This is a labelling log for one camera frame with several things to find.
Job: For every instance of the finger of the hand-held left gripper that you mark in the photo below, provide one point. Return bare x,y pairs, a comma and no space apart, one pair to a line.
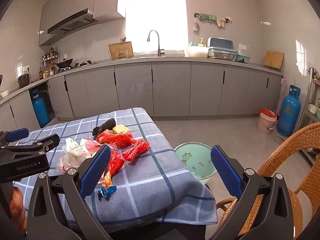
17,134
37,148

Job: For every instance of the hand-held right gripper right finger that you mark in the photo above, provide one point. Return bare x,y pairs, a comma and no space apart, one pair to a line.
226,172

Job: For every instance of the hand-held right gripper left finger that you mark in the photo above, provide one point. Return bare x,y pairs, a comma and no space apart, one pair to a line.
96,170

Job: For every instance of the orange snack wrapper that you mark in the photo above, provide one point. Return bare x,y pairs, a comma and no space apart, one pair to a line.
115,163

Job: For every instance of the green plastic basin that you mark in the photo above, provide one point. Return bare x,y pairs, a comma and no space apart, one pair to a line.
192,160

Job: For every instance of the person's left hand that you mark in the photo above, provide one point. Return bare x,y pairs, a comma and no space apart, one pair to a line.
17,205

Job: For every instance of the small orange wrapper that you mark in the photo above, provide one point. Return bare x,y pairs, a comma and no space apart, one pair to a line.
108,180

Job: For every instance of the pink plastic wrap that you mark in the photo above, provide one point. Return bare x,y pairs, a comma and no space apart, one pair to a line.
92,146

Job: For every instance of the blue candy wrapper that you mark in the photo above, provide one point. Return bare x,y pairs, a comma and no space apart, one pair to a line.
107,191

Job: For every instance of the clear plastic bag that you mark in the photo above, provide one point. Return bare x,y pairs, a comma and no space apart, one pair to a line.
72,158

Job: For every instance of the large red mesh bag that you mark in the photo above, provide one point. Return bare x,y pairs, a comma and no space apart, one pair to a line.
117,138

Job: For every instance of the yellow sponge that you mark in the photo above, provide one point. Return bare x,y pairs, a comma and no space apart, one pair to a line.
120,129

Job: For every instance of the dark rice cooker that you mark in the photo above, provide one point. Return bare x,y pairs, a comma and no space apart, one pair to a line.
23,81

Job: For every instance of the wicker chair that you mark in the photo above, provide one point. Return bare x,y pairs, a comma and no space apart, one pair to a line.
280,152

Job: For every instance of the checked blue tablecloth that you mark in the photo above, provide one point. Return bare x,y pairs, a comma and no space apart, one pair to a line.
155,170

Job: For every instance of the pink bucket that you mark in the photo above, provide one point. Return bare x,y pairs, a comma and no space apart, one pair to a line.
266,125

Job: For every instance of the dark sauce bottle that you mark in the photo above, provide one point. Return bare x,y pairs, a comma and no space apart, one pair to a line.
41,74

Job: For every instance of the tall blue gas cylinder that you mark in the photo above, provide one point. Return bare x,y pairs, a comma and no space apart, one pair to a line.
288,115

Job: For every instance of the black wok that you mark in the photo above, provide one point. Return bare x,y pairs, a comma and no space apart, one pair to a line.
64,63

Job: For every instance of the spice rack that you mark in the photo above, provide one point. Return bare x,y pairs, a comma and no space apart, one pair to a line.
50,55

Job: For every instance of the gas stove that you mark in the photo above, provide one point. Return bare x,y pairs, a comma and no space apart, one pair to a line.
82,63

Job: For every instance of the grey base cabinets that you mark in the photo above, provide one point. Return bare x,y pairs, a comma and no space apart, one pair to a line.
170,87

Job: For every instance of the metal shelf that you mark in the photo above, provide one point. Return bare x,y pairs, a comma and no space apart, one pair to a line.
312,116

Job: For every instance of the white bowl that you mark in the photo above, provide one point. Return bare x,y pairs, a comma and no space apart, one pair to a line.
312,108

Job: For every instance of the teal basket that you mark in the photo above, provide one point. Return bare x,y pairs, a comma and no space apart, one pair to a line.
243,59

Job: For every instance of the wooden cutting board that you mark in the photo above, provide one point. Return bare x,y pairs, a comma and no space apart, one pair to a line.
273,60
120,50

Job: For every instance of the white plastic basin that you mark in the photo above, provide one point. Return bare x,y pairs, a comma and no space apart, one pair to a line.
196,52

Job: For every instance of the blue dish rack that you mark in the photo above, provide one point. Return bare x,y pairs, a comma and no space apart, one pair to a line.
220,45

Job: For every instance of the yellow soap bottle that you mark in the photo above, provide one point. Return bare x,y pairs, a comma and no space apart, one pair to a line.
202,43

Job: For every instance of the metal faucet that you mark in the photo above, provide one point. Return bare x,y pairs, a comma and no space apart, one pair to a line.
158,45

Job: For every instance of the hanging scrub ball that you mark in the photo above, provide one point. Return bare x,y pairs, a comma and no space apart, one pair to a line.
195,27

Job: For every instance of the beige cloth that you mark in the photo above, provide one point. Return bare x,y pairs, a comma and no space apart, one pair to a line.
221,22

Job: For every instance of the green striped towel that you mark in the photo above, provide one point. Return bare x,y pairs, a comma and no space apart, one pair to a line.
207,17

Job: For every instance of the window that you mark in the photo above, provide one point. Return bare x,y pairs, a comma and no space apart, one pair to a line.
157,17

